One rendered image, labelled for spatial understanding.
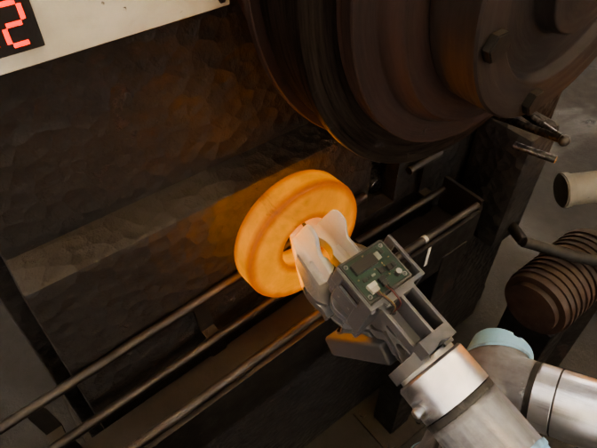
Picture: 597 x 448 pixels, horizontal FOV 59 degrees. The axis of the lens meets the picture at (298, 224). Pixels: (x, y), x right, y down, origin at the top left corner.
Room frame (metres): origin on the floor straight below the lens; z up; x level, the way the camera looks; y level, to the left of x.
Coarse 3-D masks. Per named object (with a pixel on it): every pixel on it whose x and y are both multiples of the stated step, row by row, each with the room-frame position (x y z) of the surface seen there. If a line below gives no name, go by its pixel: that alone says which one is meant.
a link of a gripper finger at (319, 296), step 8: (296, 264) 0.37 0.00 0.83; (304, 264) 0.36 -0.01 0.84; (304, 272) 0.36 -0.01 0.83; (304, 280) 0.35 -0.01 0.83; (312, 280) 0.35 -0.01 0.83; (304, 288) 0.34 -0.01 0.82; (312, 288) 0.34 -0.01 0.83; (320, 288) 0.34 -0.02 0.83; (328, 288) 0.34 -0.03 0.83; (312, 296) 0.33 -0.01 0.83; (320, 296) 0.33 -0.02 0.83; (328, 296) 0.33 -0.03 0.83; (312, 304) 0.33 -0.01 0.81; (320, 304) 0.32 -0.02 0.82; (328, 304) 0.32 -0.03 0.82; (320, 312) 0.32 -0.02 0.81; (328, 312) 0.32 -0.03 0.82
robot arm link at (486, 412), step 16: (464, 400) 0.21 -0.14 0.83; (480, 400) 0.21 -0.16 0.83; (496, 400) 0.22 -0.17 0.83; (448, 416) 0.21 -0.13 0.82; (464, 416) 0.20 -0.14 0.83; (480, 416) 0.20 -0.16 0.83; (496, 416) 0.20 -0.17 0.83; (512, 416) 0.20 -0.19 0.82; (432, 432) 0.20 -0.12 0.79; (448, 432) 0.20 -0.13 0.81; (464, 432) 0.19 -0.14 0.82; (480, 432) 0.19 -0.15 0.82; (496, 432) 0.19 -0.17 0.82; (512, 432) 0.19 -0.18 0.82; (528, 432) 0.19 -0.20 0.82
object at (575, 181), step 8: (560, 176) 0.69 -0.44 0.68; (568, 176) 0.67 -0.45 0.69; (576, 176) 0.68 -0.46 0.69; (584, 176) 0.67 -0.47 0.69; (592, 176) 0.67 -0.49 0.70; (560, 184) 0.68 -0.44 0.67; (568, 184) 0.66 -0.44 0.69; (576, 184) 0.66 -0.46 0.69; (584, 184) 0.66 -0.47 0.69; (592, 184) 0.66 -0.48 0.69; (560, 192) 0.67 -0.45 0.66; (568, 192) 0.65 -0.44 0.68; (576, 192) 0.65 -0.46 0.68; (584, 192) 0.65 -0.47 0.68; (592, 192) 0.65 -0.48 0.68; (560, 200) 0.66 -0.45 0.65; (568, 200) 0.64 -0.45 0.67; (576, 200) 0.65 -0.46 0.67; (584, 200) 0.65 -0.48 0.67; (592, 200) 0.65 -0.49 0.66
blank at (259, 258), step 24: (288, 192) 0.41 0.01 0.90; (312, 192) 0.41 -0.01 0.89; (336, 192) 0.44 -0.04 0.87; (264, 216) 0.39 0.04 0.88; (288, 216) 0.39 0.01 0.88; (312, 216) 0.41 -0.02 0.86; (240, 240) 0.38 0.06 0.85; (264, 240) 0.37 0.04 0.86; (240, 264) 0.37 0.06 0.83; (264, 264) 0.37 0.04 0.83; (288, 264) 0.39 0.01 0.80; (264, 288) 0.37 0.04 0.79; (288, 288) 0.39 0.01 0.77
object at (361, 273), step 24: (360, 264) 0.32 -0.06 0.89; (384, 264) 0.33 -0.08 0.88; (336, 288) 0.32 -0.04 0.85; (360, 288) 0.30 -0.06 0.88; (384, 288) 0.30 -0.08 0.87; (408, 288) 0.30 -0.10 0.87; (336, 312) 0.31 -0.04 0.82; (360, 312) 0.29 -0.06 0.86; (384, 312) 0.29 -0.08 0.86; (408, 312) 0.29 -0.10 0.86; (432, 312) 0.28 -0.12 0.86; (384, 336) 0.28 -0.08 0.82; (408, 336) 0.27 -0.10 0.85; (432, 336) 0.26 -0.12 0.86; (408, 360) 0.25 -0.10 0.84
